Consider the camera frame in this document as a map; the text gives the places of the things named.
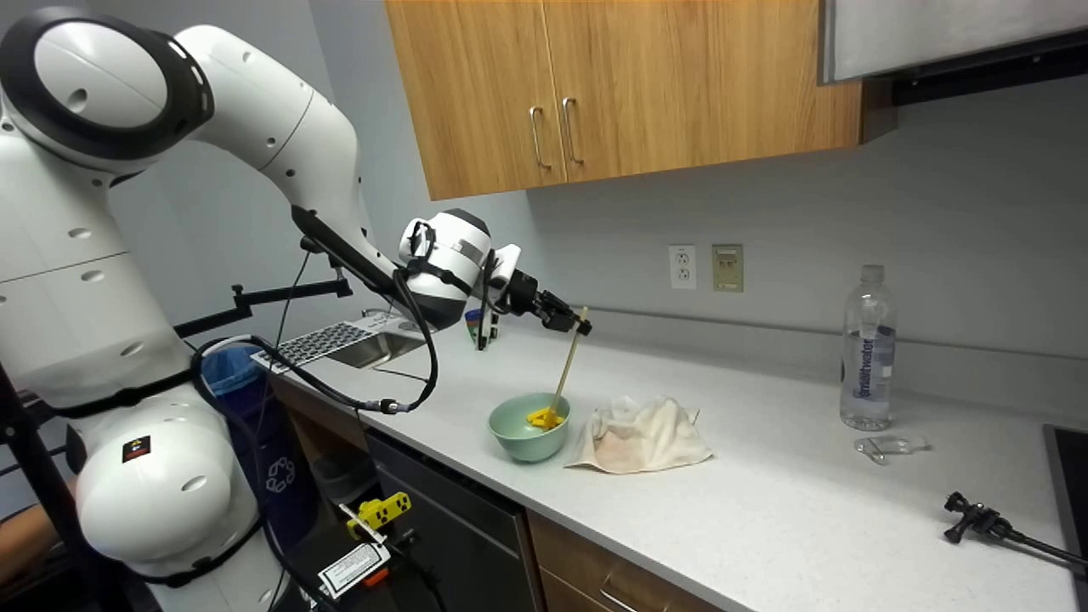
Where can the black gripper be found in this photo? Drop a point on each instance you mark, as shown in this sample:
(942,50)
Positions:
(510,290)

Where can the wooden spoon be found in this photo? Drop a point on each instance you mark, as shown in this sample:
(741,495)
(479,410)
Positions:
(564,367)

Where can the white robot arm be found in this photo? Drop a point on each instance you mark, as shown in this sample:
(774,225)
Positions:
(93,107)

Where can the mint green bowl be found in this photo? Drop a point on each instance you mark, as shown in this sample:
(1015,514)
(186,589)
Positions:
(517,441)

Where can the yellow plastic fries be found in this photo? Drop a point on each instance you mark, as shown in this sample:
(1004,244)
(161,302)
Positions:
(545,418)

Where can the stained white cloth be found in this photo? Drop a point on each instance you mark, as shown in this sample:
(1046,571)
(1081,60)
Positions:
(641,437)

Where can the steel kitchen sink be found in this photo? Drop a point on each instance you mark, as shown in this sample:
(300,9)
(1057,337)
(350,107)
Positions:
(365,342)

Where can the wooden upper cabinet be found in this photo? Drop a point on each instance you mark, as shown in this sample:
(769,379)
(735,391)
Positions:
(542,93)

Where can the black dishwasher front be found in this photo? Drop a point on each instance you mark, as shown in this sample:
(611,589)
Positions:
(471,540)

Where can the brown lower cabinet drawers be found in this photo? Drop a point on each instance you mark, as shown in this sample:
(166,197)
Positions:
(582,575)

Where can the yellow handheld tool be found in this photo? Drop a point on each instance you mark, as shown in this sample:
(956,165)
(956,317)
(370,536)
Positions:
(374,514)

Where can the blue recycling bin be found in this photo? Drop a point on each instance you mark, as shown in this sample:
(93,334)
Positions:
(263,441)

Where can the clear water bottle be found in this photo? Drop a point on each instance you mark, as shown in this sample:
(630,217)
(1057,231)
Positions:
(867,352)

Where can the crumpled clear plastic wrapper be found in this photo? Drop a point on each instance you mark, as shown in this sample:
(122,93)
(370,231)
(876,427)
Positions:
(888,445)

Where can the steel range hood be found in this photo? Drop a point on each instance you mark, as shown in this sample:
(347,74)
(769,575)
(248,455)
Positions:
(939,50)

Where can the black stove cooktop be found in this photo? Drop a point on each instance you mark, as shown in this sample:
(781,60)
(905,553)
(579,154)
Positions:
(1070,465)

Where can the white wall outlet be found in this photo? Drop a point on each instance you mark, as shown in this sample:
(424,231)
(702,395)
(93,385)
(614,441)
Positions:
(680,267)

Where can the beige wall switch plate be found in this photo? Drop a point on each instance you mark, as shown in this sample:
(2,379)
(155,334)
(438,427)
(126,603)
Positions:
(729,267)

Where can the black camera clamp mount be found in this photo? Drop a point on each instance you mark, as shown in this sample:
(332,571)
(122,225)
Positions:
(993,528)

